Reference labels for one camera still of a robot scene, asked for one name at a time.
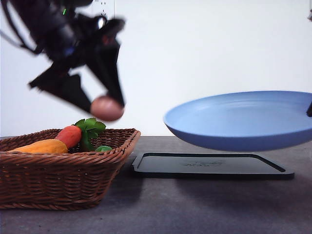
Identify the green leafy toy vegetable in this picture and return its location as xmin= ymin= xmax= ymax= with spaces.
xmin=73 ymin=118 xmax=106 ymax=151

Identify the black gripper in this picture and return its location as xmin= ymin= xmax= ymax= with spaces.
xmin=29 ymin=15 xmax=125 ymax=114

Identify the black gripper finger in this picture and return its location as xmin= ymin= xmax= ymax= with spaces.
xmin=306 ymin=102 xmax=312 ymax=117

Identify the brown egg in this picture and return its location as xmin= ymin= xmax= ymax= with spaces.
xmin=91 ymin=96 xmax=124 ymax=121

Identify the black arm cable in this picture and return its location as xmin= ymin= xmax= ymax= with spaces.
xmin=2 ymin=0 xmax=38 ymax=53

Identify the black tray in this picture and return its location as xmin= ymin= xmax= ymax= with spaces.
xmin=132 ymin=153 xmax=294 ymax=180

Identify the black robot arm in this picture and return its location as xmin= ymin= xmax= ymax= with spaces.
xmin=16 ymin=0 xmax=125 ymax=112

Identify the white wall socket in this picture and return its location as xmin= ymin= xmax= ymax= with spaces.
xmin=93 ymin=0 xmax=115 ymax=20

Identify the blue plate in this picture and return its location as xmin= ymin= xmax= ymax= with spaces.
xmin=163 ymin=91 xmax=312 ymax=151

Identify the brown wicker basket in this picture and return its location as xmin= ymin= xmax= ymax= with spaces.
xmin=0 ymin=128 xmax=141 ymax=211

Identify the yellow orange toy vegetable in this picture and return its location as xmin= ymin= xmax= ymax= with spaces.
xmin=7 ymin=139 xmax=68 ymax=153

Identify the small green toy fruit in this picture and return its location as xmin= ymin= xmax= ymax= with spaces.
xmin=95 ymin=145 xmax=112 ymax=153

